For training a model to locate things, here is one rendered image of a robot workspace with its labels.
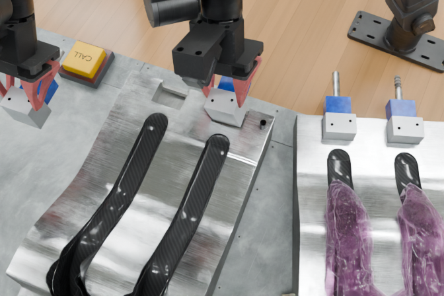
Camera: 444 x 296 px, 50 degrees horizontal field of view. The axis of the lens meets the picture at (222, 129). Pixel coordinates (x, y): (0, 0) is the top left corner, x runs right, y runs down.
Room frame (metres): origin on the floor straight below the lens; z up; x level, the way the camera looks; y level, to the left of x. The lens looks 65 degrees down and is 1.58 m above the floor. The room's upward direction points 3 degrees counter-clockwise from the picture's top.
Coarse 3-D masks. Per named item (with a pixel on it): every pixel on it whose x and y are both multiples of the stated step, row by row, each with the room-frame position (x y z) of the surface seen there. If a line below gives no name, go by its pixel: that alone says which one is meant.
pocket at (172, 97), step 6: (162, 84) 0.42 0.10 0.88; (156, 90) 0.41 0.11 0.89; (162, 90) 0.42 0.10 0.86; (168, 90) 0.42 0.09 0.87; (174, 90) 0.41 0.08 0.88; (180, 90) 0.41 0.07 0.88; (156, 96) 0.40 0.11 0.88; (162, 96) 0.41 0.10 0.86; (168, 96) 0.41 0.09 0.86; (174, 96) 0.41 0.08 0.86; (180, 96) 0.41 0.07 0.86; (162, 102) 0.40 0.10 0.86; (168, 102) 0.40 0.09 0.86; (174, 102) 0.40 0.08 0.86; (180, 102) 0.40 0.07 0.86; (174, 108) 0.38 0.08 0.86; (180, 108) 0.38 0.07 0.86
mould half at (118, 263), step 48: (144, 96) 0.40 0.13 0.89; (192, 96) 0.39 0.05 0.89; (96, 144) 0.31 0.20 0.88; (192, 144) 0.31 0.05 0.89; (240, 144) 0.30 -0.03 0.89; (96, 192) 0.23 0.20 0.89; (144, 192) 0.23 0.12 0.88; (240, 192) 0.22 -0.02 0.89; (48, 240) 0.15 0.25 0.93; (144, 240) 0.15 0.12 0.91; (192, 240) 0.15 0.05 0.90; (96, 288) 0.08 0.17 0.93; (192, 288) 0.08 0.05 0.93
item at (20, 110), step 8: (16, 88) 0.38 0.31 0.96; (48, 88) 0.39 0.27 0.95; (56, 88) 0.40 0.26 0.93; (8, 96) 0.37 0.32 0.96; (16, 96) 0.36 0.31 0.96; (24, 96) 0.36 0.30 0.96; (48, 96) 0.38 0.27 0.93; (0, 104) 0.35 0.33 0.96; (8, 104) 0.35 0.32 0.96; (16, 104) 0.35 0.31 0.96; (24, 104) 0.35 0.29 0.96; (8, 112) 0.35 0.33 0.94; (16, 112) 0.34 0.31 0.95; (24, 112) 0.34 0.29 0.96; (32, 112) 0.34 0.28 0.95; (40, 112) 0.35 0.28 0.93; (48, 112) 0.36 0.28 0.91; (16, 120) 0.35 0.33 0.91; (24, 120) 0.34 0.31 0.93; (32, 120) 0.33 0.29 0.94; (40, 120) 0.34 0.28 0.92; (40, 128) 0.34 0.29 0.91
